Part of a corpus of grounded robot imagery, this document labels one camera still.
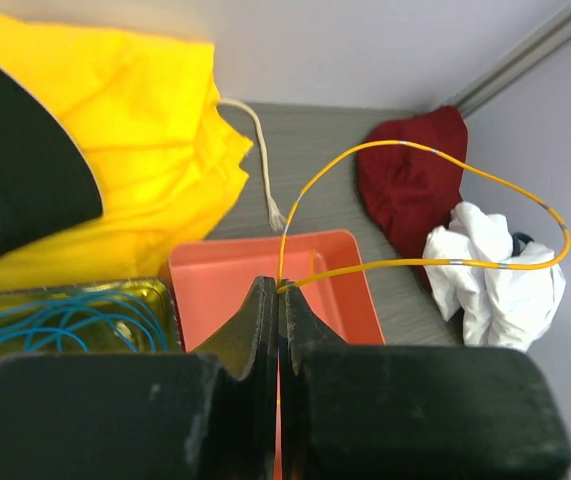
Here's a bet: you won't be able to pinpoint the black cloth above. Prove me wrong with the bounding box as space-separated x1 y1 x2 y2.
0 68 103 257

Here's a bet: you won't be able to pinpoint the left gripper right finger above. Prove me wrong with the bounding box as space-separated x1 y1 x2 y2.
279 285 571 479

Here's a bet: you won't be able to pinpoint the salmon pink drawer box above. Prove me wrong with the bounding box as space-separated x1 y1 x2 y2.
167 228 387 480

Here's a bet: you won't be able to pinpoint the white cord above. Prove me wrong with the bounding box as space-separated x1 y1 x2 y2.
217 98 289 234

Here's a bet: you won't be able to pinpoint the dark red cloth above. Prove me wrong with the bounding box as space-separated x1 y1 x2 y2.
355 106 468 258

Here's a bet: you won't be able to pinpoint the gold metal tin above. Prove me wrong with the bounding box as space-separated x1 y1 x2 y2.
0 277 183 360

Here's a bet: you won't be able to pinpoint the light blue wire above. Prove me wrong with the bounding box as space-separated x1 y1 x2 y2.
0 290 171 396

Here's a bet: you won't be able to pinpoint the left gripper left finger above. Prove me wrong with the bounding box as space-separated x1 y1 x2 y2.
0 277 278 479

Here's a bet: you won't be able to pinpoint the white cloth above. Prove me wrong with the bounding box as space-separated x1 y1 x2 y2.
423 202 566 352

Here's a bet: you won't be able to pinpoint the yellow cloth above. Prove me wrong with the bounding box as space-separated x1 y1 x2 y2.
0 14 252 290

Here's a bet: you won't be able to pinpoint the yellow wire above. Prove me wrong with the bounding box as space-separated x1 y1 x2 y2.
275 139 571 295

